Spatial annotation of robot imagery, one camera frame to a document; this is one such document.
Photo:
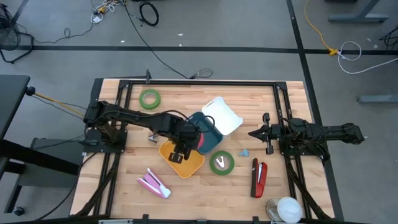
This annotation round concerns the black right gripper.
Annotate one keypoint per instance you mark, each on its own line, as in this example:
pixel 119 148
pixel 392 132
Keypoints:
pixel 269 133

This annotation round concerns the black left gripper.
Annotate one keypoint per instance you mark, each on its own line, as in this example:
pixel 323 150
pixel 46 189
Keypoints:
pixel 189 137

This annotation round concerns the wide green tape roll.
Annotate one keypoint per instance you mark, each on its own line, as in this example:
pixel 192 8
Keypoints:
pixel 212 163

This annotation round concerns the pink white stapler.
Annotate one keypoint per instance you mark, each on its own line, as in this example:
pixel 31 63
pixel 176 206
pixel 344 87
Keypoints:
pixel 152 183

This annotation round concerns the red black stapler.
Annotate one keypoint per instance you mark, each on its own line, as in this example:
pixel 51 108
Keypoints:
pixel 262 180

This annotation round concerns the narrow green tape roll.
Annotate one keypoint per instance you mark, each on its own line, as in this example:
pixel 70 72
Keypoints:
pixel 140 99

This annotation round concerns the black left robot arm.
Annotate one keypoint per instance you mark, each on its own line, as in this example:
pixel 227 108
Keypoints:
pixel 140 119

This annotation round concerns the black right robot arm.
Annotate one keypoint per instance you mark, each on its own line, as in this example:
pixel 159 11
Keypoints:
pixel 326 132

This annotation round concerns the yellow plastic bin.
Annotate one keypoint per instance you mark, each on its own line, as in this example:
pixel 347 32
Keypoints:
pixel 189 169

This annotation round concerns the teal plastic bin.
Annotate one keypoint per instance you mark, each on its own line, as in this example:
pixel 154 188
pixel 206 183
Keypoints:
pixel 211 137

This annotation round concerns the white plastic bin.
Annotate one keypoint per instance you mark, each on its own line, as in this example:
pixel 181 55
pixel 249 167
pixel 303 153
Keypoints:
pixel 222 116

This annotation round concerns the black table clamp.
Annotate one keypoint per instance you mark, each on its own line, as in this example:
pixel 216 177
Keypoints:
pixel 145 218
pixel 148 74
pixel 255 219

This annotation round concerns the grey desk foot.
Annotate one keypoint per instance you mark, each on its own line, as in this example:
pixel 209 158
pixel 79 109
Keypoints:
pixel 357 18
pixel 377 99

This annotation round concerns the yellow pole with black knob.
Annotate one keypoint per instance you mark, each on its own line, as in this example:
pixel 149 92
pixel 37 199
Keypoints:
pixel 30 91

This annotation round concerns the black desk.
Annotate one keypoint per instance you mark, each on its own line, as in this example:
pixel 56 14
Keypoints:
pixel 12 99

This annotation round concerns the black aluminium rig frame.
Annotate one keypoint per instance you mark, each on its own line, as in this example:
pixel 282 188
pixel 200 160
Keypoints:
pixel 202 83

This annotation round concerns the silver aluminium bracket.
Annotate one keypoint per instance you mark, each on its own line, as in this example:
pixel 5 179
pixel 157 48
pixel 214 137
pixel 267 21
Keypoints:
pixel 115 221

